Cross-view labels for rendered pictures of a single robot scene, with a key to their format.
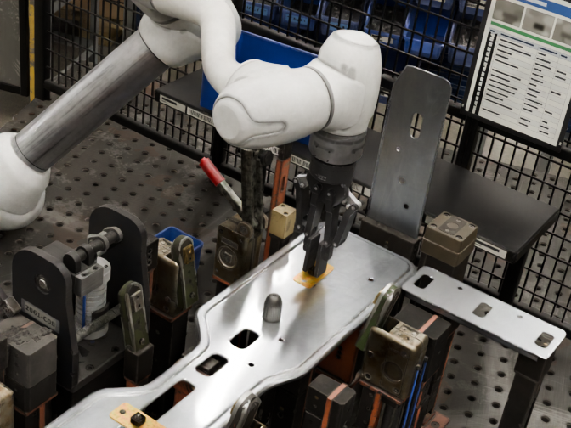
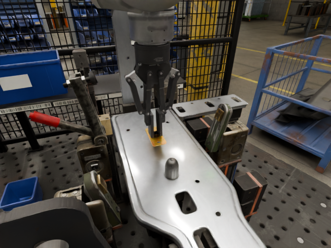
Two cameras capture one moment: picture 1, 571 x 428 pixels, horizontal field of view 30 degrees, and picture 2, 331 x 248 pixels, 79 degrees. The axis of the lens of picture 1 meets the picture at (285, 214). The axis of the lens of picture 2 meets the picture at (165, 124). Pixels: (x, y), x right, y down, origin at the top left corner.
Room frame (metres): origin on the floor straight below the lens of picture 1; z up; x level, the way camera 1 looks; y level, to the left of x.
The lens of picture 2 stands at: (1.23, 0.26, 1.35)
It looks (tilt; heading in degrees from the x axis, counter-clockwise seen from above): 33 degrees down; 310
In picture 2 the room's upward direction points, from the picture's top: straight up
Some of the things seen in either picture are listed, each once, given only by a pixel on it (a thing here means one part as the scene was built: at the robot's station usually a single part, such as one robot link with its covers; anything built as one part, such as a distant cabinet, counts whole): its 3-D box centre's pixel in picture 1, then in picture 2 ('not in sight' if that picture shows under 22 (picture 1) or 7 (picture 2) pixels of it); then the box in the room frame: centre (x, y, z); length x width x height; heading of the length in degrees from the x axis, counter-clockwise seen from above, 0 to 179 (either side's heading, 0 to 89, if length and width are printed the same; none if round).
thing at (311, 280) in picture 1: (313, 271); (155, 134); (1.53, -0.06, 1.03); 0.08 x 0.04 x 0.01; 150
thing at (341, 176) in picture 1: (330, 177); (152, 63); (1.53, -0.06, 1.22); 0.08 x 0.07 x 0.09; 60
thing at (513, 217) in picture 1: (346, 152); (78, 89); (2.01, -0.11, 1.01); 0.90 x 0.22 x 0.03; 60
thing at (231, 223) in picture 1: (231, 300); (102, 188); (1.62, 0.08, 0.88); 0.07 x 0.06 x 0.35; 60
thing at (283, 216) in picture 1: (273, 288); (112, 165); (1.67, 0.00, 0.88); 0.04 x 0.04 x 0.36; 60
